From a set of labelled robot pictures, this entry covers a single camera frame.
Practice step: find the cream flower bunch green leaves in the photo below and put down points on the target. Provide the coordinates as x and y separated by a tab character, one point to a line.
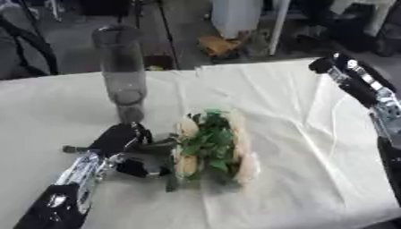
211	143

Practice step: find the dark red box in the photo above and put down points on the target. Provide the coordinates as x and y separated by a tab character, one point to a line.
158	61

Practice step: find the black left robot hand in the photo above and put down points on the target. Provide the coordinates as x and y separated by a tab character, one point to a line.
117	138

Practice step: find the black chair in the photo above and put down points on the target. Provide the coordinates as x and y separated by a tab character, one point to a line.
36	44

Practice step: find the tall clear glass vase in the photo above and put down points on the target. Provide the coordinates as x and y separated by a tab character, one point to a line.
122	74

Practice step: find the black tripod leg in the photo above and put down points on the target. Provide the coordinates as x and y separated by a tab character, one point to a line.
168	32

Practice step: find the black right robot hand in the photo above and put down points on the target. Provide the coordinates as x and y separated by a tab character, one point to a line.
355	80

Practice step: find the tan cardboard box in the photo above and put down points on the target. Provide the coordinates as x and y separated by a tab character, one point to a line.
222	44

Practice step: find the white cabinet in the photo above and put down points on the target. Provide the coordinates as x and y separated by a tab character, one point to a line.
235	18

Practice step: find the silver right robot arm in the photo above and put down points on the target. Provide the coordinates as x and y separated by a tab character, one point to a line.
389	125

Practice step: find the white table leg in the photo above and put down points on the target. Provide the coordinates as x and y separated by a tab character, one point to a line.
279	27

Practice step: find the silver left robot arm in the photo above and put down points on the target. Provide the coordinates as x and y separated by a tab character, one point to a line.
78	179

